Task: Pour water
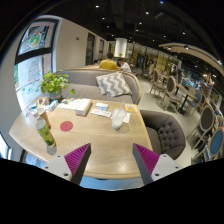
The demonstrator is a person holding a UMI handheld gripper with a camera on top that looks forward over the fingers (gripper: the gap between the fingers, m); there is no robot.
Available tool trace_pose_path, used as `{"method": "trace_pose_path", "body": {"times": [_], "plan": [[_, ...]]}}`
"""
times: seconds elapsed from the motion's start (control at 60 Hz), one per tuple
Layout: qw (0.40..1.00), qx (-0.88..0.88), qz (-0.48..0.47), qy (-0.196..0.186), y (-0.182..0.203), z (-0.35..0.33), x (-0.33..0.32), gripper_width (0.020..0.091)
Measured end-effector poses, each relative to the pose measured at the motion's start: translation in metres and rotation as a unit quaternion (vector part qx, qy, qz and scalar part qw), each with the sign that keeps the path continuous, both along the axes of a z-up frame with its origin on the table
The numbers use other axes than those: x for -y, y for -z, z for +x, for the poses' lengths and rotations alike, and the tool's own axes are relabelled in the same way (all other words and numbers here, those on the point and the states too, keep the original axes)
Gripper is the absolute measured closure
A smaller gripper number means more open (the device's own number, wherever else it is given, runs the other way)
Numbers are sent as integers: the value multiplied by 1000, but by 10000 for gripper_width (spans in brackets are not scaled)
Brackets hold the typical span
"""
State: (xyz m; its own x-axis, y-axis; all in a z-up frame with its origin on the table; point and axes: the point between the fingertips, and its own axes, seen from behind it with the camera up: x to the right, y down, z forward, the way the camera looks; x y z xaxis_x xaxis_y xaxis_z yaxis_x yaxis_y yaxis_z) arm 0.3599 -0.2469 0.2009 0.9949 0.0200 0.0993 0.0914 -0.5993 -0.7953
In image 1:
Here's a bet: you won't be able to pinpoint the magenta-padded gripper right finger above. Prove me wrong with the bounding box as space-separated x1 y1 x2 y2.
132 143 183 186

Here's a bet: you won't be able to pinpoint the grey curved sofa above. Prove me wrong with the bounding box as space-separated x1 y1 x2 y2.
54 66 143 106

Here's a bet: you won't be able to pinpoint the grey white chevron pillow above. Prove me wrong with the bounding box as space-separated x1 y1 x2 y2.
95 71 133 98

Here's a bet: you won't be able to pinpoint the grey tufted armchair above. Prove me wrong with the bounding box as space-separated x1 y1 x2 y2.
139 109 187 161

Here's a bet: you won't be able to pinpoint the brown paper cup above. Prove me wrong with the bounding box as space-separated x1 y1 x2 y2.
36 107 52 130

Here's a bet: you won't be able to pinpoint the group of dining chairs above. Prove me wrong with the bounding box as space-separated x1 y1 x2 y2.
148 68 224 164

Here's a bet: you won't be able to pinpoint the person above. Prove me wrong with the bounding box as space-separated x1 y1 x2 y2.
116 58 133 73
98 52 119 71

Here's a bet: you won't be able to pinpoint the white paper napkin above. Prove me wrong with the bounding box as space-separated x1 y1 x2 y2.
111 111 132 124

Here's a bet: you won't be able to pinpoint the small white blue box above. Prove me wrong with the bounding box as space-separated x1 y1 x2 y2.
94 101 110 112

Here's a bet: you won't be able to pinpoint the small white blue carton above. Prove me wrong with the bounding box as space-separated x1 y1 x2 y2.
48 99 59 112

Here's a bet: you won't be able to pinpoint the brown spotted notebook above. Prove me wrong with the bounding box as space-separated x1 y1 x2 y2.
36 97 51 108

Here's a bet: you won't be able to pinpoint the green potted plant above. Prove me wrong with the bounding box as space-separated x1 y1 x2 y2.
39 70 77 101

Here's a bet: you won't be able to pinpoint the white printed paper sheets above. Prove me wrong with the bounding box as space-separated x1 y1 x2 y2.
89 107 113 118

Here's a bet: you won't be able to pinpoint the clear plastic cup with straw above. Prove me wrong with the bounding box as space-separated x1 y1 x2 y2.
110 100 128 131

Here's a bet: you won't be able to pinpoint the white box with orange stripe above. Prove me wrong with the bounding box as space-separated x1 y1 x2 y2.
74 98 93 117

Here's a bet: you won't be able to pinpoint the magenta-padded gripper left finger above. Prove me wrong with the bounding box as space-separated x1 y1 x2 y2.
42 143 92 186

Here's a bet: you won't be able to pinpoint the flat round red coaster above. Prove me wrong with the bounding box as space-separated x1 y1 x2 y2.
59 120 74 132

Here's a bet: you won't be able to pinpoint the green-label clear drink bottle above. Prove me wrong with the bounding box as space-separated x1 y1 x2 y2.
34 116 58 148

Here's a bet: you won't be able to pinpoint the ceiling spot lights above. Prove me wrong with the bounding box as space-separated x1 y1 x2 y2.
93 0 223 66

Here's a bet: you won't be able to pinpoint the white paper leaflet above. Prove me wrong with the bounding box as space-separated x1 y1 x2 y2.
58 98 81 110

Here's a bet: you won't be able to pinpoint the colourful window poster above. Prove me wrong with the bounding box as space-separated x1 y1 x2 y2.
18 19 58 56

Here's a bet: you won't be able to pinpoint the yellow card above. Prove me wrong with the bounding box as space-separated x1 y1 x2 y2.
124 103 138 113

